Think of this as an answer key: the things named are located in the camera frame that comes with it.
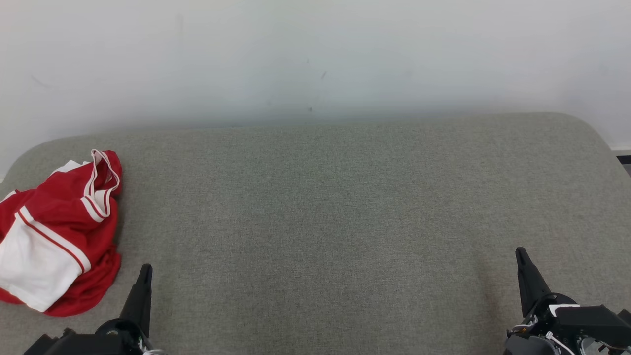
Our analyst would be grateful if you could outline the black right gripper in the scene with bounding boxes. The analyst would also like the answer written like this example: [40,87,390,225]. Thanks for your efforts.
[503,247,587,355]

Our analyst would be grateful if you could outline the thin white right gripper cable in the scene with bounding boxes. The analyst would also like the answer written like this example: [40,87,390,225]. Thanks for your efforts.
[544,331,576,355]

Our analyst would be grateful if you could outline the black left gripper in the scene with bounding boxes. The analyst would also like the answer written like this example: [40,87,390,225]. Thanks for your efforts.
[96,264,153,355]

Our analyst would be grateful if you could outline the red basketball jersey number 23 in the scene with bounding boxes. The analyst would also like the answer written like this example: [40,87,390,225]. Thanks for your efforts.
[0,149,122,313]

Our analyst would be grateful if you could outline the red shorts with white stripes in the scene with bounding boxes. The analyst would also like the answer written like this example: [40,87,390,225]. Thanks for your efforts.
[44,243,122,317]

